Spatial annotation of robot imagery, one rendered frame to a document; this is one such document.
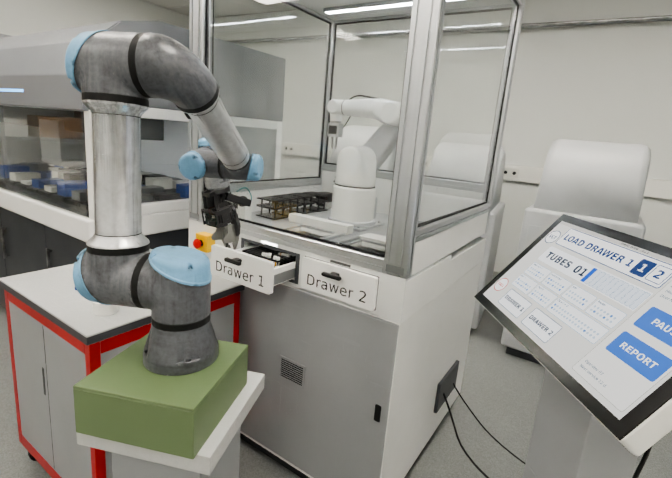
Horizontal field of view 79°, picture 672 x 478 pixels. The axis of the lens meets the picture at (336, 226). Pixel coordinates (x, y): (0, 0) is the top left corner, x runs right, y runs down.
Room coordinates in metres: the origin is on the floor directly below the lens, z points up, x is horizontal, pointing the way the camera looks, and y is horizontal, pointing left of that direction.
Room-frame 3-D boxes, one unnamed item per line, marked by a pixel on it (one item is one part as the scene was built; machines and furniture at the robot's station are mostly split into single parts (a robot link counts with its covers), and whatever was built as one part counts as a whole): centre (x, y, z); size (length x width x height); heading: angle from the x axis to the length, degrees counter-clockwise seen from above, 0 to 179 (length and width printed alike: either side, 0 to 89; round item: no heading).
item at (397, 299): (1.84, -0.05, 0.87); 1.02 x 0.95 x 0.14; 57
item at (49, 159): (2.67, 1.50, 1.13); 1.78 x 1.14 x 0.45; 57
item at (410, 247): (1.83, -0.05, 1.47); 1.02 x 0.95 x 1.04; 57
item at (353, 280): (1.28, -0.02, 0.87); 0.29 x 0.02 x 0.11; 57
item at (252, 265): (1.34, 0.32, 0.87); 0.29 x 0.02 x 0.11; 57
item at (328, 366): (1.83, -0.06, 0.40); 1.03 x 0.95 x 0.80; 57
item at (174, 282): (0.79, 0.31, 1.03); 0.13 x 0.12 x 0.14; 83
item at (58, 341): (1.42, 0.75, 0.38); 0.62 x 0.58 x 0.76; 57
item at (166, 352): (0.79, 0.31, 0.91); 0.15 x 0.15 x 0.10
